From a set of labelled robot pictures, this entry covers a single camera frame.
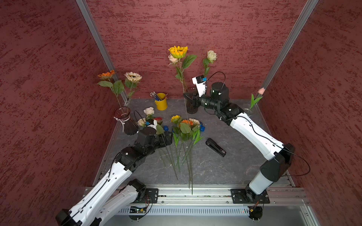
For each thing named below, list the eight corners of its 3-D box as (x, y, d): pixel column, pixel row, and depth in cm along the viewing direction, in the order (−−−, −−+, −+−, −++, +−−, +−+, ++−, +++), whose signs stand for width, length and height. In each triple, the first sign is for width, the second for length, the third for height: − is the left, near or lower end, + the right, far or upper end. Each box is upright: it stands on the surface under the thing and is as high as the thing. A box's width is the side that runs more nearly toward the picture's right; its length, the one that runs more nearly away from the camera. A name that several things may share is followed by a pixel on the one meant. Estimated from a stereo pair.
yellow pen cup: (156, 110, 115) (154, 101, 107) (157, 101, 122) (156, 92, 113) (166, 110, 115) (165, 101, 107) (167, 101, 122) (166, 93, 113)
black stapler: (205, 143, 97) (206, 140, 93) (208, 140, 98) (209, 137, 95) (223, 157, 90) (224, 155, 87) (226, 153, 92) (227, 151, 88)
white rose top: (144, 113, 113) (143, 109, 110) (150, 108, 116) (149, 105, 113) (149, 117, 111) (148, 113, 107) (155, 112, 114) (154, 108, 110)
